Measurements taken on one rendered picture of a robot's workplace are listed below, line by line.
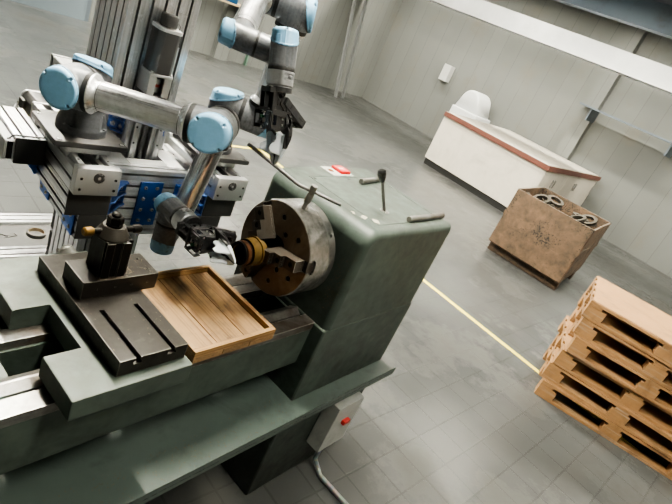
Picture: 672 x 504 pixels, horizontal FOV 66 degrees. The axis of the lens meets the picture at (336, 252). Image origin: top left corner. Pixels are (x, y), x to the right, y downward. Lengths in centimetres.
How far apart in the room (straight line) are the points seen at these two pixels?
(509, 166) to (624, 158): 299
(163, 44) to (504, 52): 1106
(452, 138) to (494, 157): 88
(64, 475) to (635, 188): 1060
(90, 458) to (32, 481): 14
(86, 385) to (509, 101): 1156
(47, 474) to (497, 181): 820
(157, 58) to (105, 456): 126
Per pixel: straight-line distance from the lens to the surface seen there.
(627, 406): 418
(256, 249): 156
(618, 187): 1131
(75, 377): 127
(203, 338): 152
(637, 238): 1121
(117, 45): 200
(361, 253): 165
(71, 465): 162
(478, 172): 921
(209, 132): 153
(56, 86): 167
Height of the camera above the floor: 181
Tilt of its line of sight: 23 degrees down
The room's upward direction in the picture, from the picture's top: 24 degrees clockwise
